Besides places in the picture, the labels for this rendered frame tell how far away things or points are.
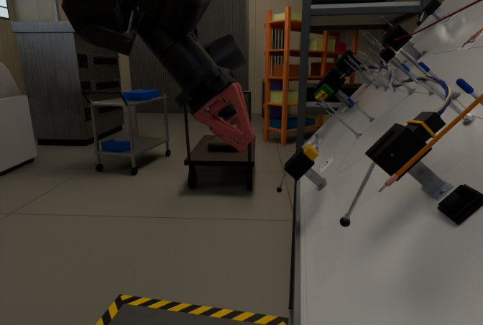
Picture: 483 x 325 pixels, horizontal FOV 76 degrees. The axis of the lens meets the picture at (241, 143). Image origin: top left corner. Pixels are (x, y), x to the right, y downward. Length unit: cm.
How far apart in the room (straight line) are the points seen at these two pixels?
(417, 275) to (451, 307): 5
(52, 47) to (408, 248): 531
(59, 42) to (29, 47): 46
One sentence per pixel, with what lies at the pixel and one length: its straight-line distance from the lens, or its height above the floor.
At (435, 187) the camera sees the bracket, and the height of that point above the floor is 107.
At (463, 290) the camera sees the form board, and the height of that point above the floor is 103.
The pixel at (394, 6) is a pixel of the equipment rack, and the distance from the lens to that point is 143.
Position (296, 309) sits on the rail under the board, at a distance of 52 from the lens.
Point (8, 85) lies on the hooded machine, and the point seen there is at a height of 99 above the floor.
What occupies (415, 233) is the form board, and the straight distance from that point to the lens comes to 43.
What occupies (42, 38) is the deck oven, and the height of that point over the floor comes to 161.
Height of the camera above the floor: 121
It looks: 14 degrees down
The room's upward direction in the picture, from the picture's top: straight up
